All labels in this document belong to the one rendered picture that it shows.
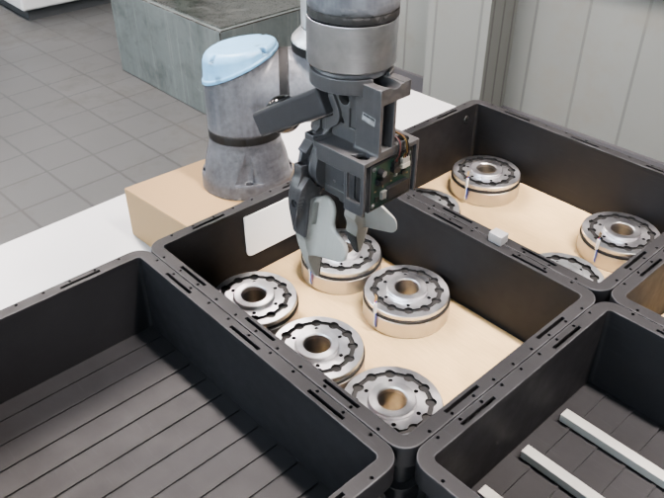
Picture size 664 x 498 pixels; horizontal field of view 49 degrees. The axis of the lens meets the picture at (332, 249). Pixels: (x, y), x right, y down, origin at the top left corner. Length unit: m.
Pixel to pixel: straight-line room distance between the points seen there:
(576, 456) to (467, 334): 0.19
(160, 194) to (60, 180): 1.79
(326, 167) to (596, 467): 0.39
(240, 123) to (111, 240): 0.32
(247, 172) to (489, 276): 0.47
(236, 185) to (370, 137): 0.57
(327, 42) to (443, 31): 2.58
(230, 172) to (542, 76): 2.17
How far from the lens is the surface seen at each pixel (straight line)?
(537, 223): 1.08
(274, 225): 0.93
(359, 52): 0.58
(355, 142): 0.63
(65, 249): 1.29
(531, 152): 1.15
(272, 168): 1.16
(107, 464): 0.76
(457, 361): 0.83
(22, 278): 1.25
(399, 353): 0.83
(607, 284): 0.82
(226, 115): 1.13
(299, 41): 1.11
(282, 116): 0.68
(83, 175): 2.99
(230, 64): 1.10
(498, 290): 0.86
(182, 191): 1.21
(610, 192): 1.10
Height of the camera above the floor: 1.40
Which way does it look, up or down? 35 degrees down
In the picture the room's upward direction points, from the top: straight up
